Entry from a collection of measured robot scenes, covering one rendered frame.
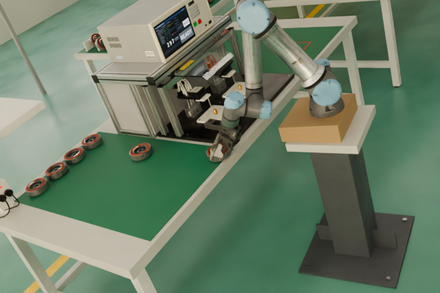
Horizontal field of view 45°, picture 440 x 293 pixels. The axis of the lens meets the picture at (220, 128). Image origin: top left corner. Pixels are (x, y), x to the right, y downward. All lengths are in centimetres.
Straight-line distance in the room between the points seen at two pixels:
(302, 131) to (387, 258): 83
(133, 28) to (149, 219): 94
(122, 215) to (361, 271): 118
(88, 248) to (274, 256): 110
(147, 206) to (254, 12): 92
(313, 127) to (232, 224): 112
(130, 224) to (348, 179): 98
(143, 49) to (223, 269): 124
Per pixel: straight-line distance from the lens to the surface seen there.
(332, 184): 250
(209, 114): 270
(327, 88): 210
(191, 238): 322
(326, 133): 226
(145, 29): 257
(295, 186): 333
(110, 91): 279
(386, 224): 294
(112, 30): 273
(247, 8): 197
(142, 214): 225
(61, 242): 234
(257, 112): 214
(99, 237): 225
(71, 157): 284
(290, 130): 232
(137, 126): 280
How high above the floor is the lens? 202
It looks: 29 degrees down
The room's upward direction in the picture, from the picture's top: 19 degrees counter-clockwise
